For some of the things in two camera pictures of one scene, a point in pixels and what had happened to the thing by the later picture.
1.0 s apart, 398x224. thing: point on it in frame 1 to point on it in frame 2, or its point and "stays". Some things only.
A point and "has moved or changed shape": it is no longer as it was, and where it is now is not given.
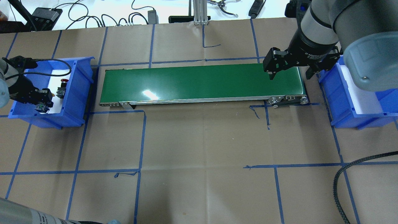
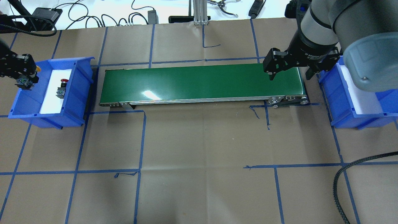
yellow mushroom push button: x=42 y=108 has moved or changed shape
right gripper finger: x=271 y=75 stays
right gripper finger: x=311 y=71 stays
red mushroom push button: x=61 y=91 stays
